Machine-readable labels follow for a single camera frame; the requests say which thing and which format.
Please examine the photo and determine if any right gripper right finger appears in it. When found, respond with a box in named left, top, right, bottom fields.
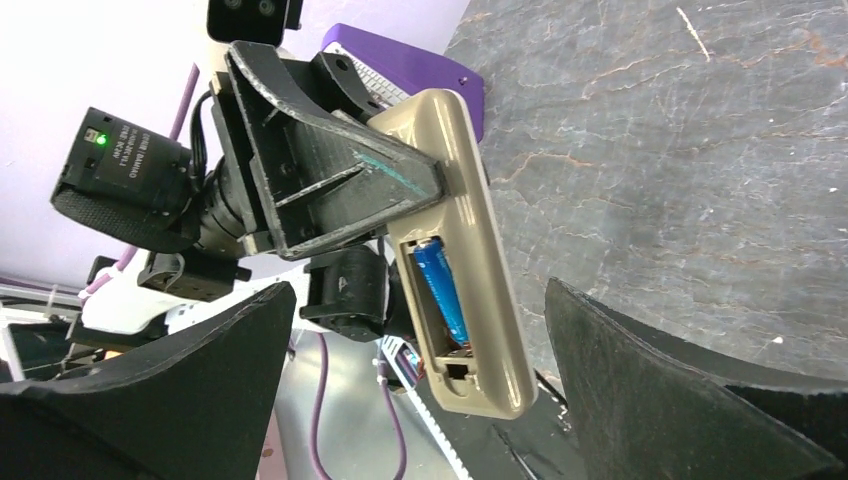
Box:
left=545, top=278, right=847, bottom=479

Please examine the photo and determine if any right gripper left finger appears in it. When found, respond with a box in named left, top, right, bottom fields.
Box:
left=1, top=282, right=296, bottom=479

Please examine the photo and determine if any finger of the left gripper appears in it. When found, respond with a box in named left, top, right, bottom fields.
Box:
left=309, top=52, right=386, bottom=123
left=228, top=41, right=446, bottom=260

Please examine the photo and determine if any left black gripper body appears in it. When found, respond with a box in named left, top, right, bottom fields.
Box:
left=208, top=45, right=274, bottom=255

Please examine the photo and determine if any blue battery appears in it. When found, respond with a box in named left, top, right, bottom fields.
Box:
left=412, top=237, right=470, bottom=347

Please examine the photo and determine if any beige remote control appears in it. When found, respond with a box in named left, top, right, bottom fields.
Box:
left=368, top=89, right=537, bottom=420

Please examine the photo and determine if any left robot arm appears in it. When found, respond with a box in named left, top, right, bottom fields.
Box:
left=51, top=42, right=446, bottom=360

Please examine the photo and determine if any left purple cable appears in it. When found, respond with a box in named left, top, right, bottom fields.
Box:
left=79, top=62, right=409, bottom=480

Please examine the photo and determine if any white cable duct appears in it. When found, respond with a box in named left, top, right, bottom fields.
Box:
left=378, top=336, right=472, bottom=480

